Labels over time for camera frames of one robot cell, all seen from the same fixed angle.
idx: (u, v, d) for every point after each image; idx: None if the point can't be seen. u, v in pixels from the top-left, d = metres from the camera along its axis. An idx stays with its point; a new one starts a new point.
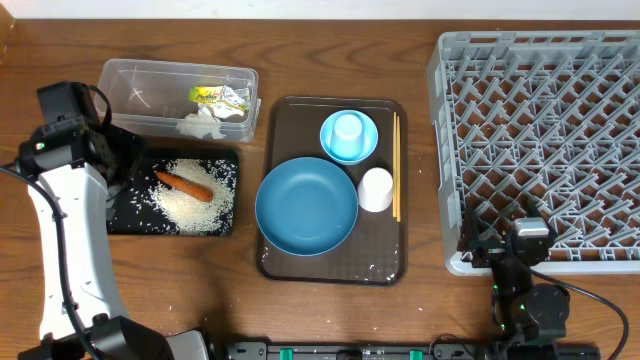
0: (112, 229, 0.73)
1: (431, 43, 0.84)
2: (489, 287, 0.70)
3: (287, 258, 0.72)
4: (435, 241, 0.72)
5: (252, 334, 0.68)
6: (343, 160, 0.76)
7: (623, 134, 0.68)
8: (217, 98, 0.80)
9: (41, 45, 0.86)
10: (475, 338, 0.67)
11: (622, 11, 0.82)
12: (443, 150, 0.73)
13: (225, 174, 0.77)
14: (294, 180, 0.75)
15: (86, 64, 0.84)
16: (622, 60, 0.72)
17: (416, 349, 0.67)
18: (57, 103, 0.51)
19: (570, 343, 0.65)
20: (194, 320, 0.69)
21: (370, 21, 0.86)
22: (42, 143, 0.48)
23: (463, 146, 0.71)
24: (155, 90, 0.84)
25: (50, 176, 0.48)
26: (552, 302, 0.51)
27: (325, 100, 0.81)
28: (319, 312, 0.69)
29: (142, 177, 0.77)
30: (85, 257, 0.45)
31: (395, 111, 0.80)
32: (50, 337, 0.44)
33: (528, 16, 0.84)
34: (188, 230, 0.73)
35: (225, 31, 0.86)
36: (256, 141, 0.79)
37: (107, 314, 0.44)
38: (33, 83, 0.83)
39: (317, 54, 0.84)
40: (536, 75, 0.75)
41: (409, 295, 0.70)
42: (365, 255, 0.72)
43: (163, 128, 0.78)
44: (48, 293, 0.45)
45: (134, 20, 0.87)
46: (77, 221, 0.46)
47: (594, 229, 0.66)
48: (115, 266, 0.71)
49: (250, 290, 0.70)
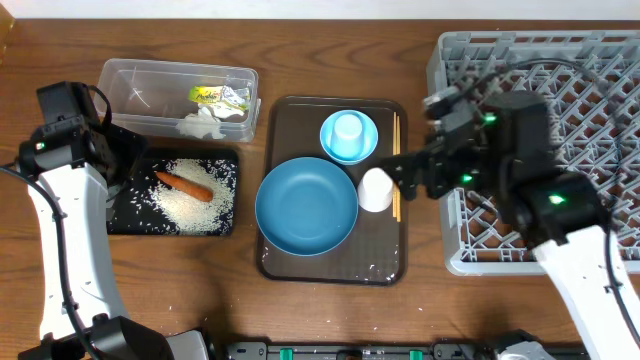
0: (112, 229, 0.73)
1: (430, 43, 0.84)
2: (488, 287, 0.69)
3: (288, 258, 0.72)
4: (434, 241, 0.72)
5: (252, 335, 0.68)
6: (343, 159, 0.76)
7: (623, 134, 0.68)
8: (217, 97, 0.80)
9: (41, 45, 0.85)
10: (474, 337, 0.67)
11: (622, 11, 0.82)
12: None
13: (225, 174, 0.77)
14: (294, 179, 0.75)
15: (87, 65, 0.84)
16: (621, 60, 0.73)
17: (416, 349, 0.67)
18: (58, 103, 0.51)
19: (566, 342, 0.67)
20: (194, 320, 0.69)
21: (370, 20, 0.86)
22: (42, 143, 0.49)
23: None
24: (155, 90, 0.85)
25: (50, 176, 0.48)
26: (535, 126, 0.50)
27: (325, 100, 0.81)
28: (319, 312, 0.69)
29: (142, 177, 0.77)
30: (85, 258, 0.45)
31: (395, 111, 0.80)
32: (50, 337, 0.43)
33: (528, 16, 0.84)
34: (188, 230, 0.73)
35: (225, 31, 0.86)
36: (256, 141, 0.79)
37: (107, 314, 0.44)
38: (33, 83, 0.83)
39: (317, 54, 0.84)
40: (536, 75, 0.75)
41: (409, 295, 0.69)
42: (365, 255, 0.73)
43: (162, 128, 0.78)
44: (48, 293, 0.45)
45: (133, 20, 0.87)
46: (77, 221, 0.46)
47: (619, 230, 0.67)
48: (115, 266, 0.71)
49: (250, 290, 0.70)
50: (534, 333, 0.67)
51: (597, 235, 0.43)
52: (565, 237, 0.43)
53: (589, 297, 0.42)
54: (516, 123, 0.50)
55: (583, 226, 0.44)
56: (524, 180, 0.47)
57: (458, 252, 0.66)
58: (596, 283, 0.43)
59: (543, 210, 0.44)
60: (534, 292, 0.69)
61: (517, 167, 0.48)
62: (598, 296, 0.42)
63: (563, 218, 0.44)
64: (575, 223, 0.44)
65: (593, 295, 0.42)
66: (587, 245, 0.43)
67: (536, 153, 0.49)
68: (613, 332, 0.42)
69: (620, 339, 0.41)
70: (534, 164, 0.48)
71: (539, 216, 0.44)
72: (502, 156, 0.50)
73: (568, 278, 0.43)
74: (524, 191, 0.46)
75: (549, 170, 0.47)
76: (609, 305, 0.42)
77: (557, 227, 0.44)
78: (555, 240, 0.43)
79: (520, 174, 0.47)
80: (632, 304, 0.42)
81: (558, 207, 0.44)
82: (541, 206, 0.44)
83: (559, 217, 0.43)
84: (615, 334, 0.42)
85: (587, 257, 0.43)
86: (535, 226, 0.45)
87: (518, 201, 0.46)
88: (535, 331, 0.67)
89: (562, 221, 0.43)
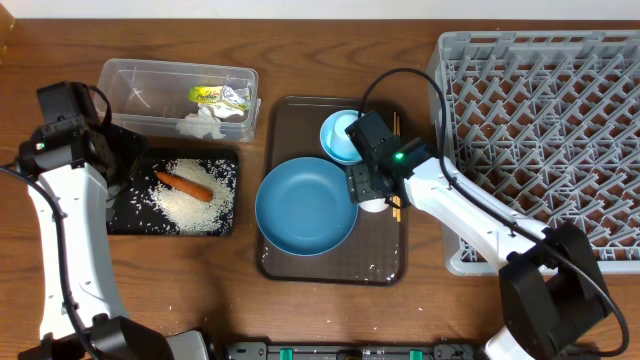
0: (112, 229, 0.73)
1: (430, 43, 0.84)
2: (489, 287, 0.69)
3: (288, 257, 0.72)
4: (435, 241, 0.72)
5: (252, 335, 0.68)
6: (343, 160, 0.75)
7: (623, 134, 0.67)
8: (217, 97, 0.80)
9: (42, 45, 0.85)
10: (474, 337, 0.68)
11: (622, 11, 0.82)
12: (489, 148, 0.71)
13: (225, 174, 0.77)
14: (294, 179, 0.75)
15: (88, 65, 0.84)
16: (622, 60, 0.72)
17: (416, 349, 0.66)
18: (58, 104, 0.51)
19: None
20: (194, 320, 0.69)
21: (370, 20, 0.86)
22: (42, 143, 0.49)
23: (488, 146, 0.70)
24: (155, 90, 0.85)
25: (51, 176, 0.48)
26: (377, 126, 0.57)
27: (325, 100, 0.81)
28: (319, 312, 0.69)
29: (142, 177, 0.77)
30: (85, 257, 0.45)
31: (396, 111, 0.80)
32: (50, 337, 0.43)
33: (528, 16, 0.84)
34: (188, 230, 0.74)
35: (225, 31, 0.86)
36: (256, 141, 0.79)
37: (107, 314, 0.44)
38: (33, 83, 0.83)
39: (317, 54, 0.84)
40: (536, 75, 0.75)
41: (409, 295, 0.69)
42: (365, 255, 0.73)
43: (163, 128, 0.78)
44: (48, 293, 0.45)
45: (134, 20, 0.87)
46: (77, 221, 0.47)
47: (620, 229, 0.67)
48: (116, 266, 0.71)
49: (250, 290, 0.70)
50: None
51: (433, 163, 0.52)
52: (411, 172, 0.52)
53: (442, 199, 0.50)
54: (359, 130, 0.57)
55: (422, 160, 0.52)
56: (380, 156, 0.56)
57: (457, 252, 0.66)
58: (440, 190, 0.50)
59: (394, 166, 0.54)
60: None
61: (375, 154, 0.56)
62: (446, 196, 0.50)
63: (410, 164, 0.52)
64: (417, 162, 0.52)
65: (442, 197, 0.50)
66: (424, 166, 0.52)
67: (383, 141, 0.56)
68: (470, 215, 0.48)
69: (474, 219, 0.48)
70: (386, 146, 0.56)
71: (393, 170, 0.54)
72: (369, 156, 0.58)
73: (424, 195, 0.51)
74: (382, 162, 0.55)
75: (398, 143, 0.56)
76: (456, 198, 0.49)
77: (406, 171, 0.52)
78: (406, 178, 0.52)
79: (377, 155, 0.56)
80: (473, 191, 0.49)
81: (402, 158, 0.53)
82: (389, 165, 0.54)
83: (402, 166, 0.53)
84: (471, 216, 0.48)
85: (427, 175, 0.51)
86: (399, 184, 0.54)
87: (379, 171, 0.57)
88: None
89: (409, 166, 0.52)
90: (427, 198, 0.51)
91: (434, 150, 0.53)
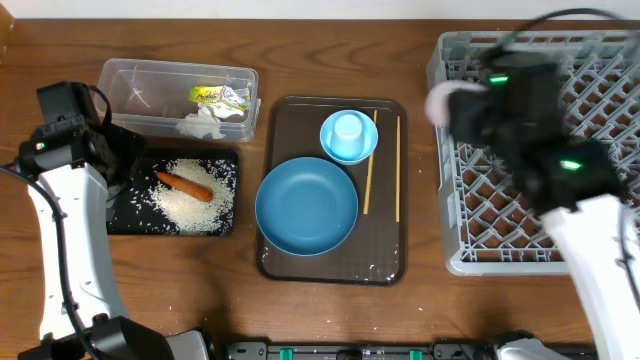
0: (112, 229, 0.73)
1: (431, 43, 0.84)
2: (488, 286, 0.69)
3: (287, 258, 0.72)
4: (435, 241, 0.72)
5: (252, 335, 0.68)
6: (343, 159, 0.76)
7: (623, 134, 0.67)
8: (217, 97, 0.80)
9: (41, 45, 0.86)
10: (474, 337, 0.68)
11: (622, 11, 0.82)
12: None
13: (225, 174, 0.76)
14: (294, 179, 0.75)
15: (87, 65, 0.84)
16: (622, 59, 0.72)
17: (416, 349, 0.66)
18: (58, 103, 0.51)
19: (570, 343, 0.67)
20: (194, 320, 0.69)
21: (370, 20, 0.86)
22: (42, 143, 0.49)
23: None
24: (155, 90, 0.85)
25: (50, 176, 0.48)
26: (547, 89, 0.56)
27: (325, 100, 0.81)
28: (319, 312, 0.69)
29: (142, 177, 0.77)
30: (85, 258, 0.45)
31: (396, 111, 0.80)
32: (50, 337, 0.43)
33: (529, 16, 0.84)
34: (188, 230, 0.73)
35: (225, 31, 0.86)
36: (256, 141, 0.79)
37: (107, 314, 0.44)
38: (33, 83, 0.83)
39: (317, 54, 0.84)
40: None
41: (409, 295, 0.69)
42: (365, 255, 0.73)
43: (162, 127, 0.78)
44: (48, 293, 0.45)
45: (134, 20, 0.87)
46: (77, 221, 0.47)
47: None
48: (116, 266, 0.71)
49: (250, 290, 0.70)
50: (536, 332, 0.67)
51: (610, 208, 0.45)
52: (577, 207, 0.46)
53: (601, 277, 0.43)
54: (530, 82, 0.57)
55: (602, 196, 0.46)
56: (540, 135, 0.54)
57: (458, 253, 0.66)
58: (610, 261, 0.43)
59: (557, 174, 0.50)
60: (533, 291, 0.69)
61: (531, 128, 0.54)
62: (610, 277, 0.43)
63: (575, 184, 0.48)
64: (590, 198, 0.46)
65: (606, 277, 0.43)
66: (599, 213, 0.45)
67: (532, 125, 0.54)
68: (626, 311, 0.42)
69: (625, 312, 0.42)
70: (544, 128, 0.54)
71: (573, 182, 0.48)
72: (520, 115, 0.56)
73: (581, 257, 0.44)
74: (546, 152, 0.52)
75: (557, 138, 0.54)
76: (620, 285, 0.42)
77: (566, 195, 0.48)
78: (597, 201, 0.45)
79: (534, 131, 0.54)
80: None
81: (571, 173, 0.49)
82: (555, 166, 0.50)
83: (582, 180, 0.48)
84: (626, 312, 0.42)
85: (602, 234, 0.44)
86: (545, 190, 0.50)
87: (529, 150, 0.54)
88: (533, 331, 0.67)
89: (575, 187, 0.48)
90: (583, 261, 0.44)
91: (605, 161, 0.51)
